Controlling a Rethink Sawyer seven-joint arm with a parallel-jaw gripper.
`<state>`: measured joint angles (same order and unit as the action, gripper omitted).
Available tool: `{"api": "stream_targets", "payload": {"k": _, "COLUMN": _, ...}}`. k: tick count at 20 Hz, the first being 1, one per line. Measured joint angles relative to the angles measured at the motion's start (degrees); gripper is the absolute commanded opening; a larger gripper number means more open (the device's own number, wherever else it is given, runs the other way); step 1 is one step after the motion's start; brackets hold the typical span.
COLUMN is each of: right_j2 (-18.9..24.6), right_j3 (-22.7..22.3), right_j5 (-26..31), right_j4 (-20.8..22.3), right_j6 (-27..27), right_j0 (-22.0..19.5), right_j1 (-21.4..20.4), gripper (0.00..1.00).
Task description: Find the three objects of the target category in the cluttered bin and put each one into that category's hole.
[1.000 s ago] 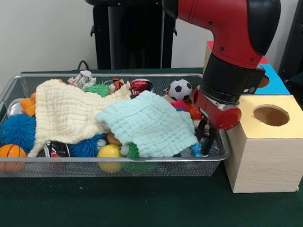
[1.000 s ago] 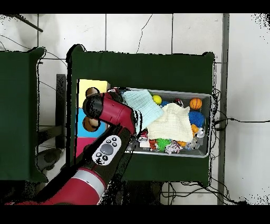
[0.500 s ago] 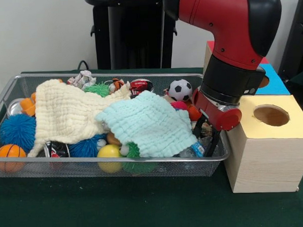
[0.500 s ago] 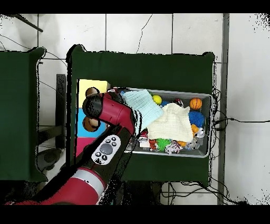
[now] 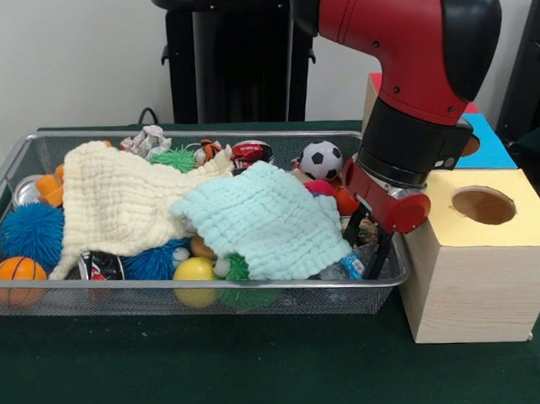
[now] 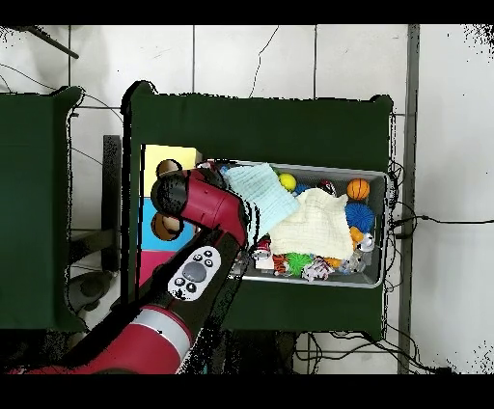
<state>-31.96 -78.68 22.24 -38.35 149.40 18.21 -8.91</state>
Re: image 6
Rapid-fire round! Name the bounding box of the beige round object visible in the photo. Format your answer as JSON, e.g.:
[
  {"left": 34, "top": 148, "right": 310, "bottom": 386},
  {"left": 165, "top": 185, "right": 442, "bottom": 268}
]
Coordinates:
[{"left": 151, "top": 211, "right": 185, "bottom": 241}]

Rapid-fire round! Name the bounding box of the shallow clear mesh bin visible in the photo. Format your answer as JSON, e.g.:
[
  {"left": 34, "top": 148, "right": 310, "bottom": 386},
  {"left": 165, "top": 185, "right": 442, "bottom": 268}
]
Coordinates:
[{"left": 195, "top": 159, "right": 390, "bottom": 290}]

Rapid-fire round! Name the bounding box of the light blue waffle cloth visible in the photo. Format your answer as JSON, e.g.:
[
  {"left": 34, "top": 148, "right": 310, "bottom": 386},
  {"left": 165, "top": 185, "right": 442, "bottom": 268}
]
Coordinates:
[{"left": 222, "top": 163, "right": 301, "bottom": 242}]

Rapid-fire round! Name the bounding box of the red and white toy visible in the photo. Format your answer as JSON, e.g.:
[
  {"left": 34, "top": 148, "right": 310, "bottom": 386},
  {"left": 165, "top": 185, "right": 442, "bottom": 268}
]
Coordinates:
[{"left": 252, "top": 238, "right": 275, "bottom": 271}]

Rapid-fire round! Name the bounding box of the orange striped tiger toy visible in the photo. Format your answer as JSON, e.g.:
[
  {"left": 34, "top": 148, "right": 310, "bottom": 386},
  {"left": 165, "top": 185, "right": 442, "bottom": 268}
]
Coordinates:
[{"left": 269, "top": 254, "right": 291, "bottom": 279}]

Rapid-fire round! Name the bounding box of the cream waffle cloth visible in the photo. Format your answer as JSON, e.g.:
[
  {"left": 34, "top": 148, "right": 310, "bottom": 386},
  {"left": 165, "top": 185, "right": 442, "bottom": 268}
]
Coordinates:
[{"left": 269, "top": 188, "right": 355, "bottom": 262}]

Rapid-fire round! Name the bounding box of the dark green table cloth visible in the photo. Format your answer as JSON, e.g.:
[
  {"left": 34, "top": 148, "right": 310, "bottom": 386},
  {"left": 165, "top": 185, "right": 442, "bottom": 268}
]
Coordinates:
[{"left": 122, "top": 80, "right": 395, "bottom": 341}]

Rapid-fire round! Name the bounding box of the green spiky ball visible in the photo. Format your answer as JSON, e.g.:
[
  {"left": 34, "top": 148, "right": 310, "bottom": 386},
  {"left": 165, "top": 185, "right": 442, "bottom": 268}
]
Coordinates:
[{"left": 284, "top": 253, "right": 314, "bottom": 279}]

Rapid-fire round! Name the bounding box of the orange basketball toy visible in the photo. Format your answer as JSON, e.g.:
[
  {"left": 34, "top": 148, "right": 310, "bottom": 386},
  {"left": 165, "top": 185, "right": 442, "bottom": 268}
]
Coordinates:
[{"left": 346, "top": 177, "right": 371, "bottom": 202}]

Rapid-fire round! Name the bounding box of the blue spiky ball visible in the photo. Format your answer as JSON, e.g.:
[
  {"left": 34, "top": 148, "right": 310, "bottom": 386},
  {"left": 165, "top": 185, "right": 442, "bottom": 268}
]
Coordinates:
[{"left": 343, "top": 202, "right": 376, "bottom": 234}]

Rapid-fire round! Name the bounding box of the black flat panel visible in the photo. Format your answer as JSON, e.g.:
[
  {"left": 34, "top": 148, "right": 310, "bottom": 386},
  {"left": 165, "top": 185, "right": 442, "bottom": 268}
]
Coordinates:
[{"left": 102, "top": 134, "right": 124, "bottom": 273}]

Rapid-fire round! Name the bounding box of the green cloth side table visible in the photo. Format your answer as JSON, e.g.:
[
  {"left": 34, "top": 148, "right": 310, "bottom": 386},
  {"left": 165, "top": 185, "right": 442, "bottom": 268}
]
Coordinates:
[{"left": 0, "top": 86, "right": 86, "bottom": 335}]

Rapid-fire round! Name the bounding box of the dark thin rod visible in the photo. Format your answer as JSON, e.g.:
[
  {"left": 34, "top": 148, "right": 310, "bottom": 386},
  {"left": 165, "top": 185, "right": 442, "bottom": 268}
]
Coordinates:
[{"left": 21, "top": 26, "right": 81, "bottom": 61}]

